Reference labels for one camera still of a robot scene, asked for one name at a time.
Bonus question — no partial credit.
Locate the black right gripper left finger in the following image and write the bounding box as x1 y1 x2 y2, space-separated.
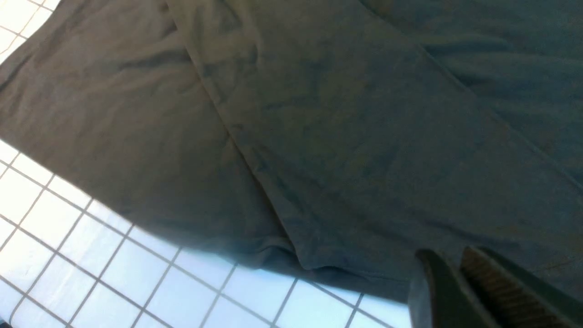
408 249 500 328

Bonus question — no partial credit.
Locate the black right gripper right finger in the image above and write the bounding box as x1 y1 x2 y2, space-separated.
460 247 583 328

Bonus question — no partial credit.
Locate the gray long-sleeve top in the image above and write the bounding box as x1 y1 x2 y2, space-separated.
0 0 583 301

